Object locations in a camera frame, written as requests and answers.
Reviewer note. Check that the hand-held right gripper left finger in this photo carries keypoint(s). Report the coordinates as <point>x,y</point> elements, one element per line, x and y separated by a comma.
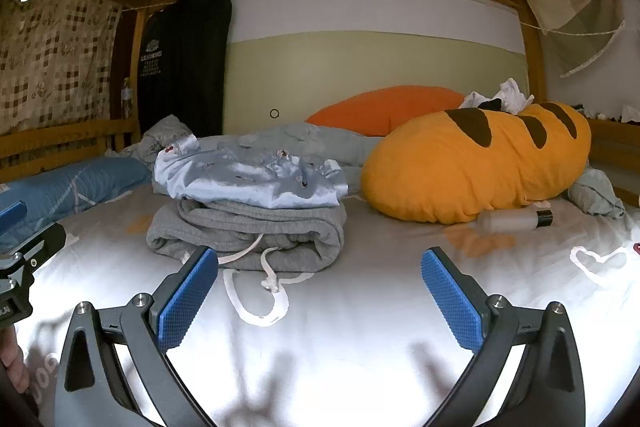
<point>187,297</point>

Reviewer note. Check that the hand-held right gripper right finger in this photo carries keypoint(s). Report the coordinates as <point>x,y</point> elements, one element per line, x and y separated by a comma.
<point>450,297</point>

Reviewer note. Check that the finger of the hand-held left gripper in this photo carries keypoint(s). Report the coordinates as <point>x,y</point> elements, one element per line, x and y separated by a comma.
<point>40,242</point>
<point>12,211</point>

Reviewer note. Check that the light blue satin pants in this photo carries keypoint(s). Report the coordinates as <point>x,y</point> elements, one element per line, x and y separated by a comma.
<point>240,187</point>

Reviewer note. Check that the person's left hand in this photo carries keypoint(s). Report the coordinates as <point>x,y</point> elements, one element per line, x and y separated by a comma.
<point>12,359</point>

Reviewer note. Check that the blue pillow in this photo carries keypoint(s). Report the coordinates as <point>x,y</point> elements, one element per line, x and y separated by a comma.
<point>75,187</point>

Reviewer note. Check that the clear bottle black cap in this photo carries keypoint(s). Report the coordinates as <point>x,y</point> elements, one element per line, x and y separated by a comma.
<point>505,220</point>

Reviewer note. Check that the white printed bed sheet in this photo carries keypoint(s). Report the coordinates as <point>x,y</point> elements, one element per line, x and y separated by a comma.
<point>350,332</point>

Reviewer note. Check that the yellow bread plush pillow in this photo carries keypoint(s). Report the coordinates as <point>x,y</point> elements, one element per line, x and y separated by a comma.
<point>450,167</point>

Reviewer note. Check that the checked patterned curtain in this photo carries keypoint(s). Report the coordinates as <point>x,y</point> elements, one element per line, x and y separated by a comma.
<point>55,57</point>

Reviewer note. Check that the clear water bottle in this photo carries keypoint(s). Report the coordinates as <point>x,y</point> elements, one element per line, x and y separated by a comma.
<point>127,99</point>

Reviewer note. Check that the orange pillow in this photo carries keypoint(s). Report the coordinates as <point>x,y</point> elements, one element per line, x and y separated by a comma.
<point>385,109</point>

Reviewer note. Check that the white crumpled clothes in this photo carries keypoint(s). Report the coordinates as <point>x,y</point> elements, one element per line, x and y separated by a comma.
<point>510,92</point>

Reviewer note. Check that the black garment bag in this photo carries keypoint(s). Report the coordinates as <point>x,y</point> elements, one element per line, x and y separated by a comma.
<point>185,57</point>

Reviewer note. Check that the sheer net curtain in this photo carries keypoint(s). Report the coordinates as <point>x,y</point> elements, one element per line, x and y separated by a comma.
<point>575,7</point>

